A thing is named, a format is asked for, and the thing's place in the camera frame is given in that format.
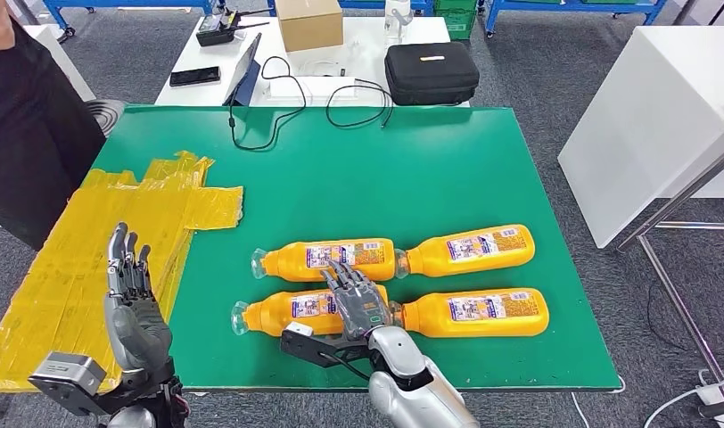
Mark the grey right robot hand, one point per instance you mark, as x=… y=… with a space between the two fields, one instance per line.
x=362 y=307

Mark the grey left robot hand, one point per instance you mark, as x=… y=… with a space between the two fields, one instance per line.
x=137 y=331

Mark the orange detergent bottle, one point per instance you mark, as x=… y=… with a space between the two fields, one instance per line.
x=267 y=316
x=427 y=263
x=433 y=322
x=285 y=263

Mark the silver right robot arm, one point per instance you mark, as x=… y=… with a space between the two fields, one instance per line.
x=409 y=390

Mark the yellow taped sheet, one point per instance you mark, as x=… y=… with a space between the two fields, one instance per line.
x=55 y=283

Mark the green table mat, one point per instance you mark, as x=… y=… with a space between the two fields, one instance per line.
x=397 y=177

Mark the person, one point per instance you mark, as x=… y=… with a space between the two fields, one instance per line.
x=31 y=148

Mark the black ribbed round stool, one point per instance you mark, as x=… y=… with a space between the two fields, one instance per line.
x=105 y=115

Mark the black carrying case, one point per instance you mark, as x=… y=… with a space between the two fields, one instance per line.
x=433 y=80

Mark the white desk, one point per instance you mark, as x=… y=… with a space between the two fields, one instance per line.
x=185 y=94

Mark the black smartphone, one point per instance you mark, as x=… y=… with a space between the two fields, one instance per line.
x=195 y=77

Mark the tablet with blue cover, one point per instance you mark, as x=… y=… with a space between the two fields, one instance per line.
x=242 y=74

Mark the white side table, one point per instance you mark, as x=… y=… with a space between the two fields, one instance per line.
x=72 y=77
x=645 y=118

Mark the cardboard box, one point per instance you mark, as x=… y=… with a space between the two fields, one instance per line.
x=309 y=26

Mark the clear plastic container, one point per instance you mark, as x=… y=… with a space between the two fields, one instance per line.
x=397 y=18

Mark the green plastic crate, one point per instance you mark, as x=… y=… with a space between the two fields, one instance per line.
x=456 y=23

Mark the black radio device with antenna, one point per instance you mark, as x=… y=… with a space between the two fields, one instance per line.
x=211 y=32

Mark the blue metal rack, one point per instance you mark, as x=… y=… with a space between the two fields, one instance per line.
x=574 y=4
x=131 y=4

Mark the white power strip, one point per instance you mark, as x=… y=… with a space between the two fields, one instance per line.
x=713 y=393

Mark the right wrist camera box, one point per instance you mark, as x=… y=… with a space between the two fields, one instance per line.
x=300 y=329

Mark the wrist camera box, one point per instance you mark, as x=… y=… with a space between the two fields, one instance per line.
x=300 y=329
x=72 y=372

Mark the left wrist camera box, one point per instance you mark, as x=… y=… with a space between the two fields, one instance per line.
x=72 y=372

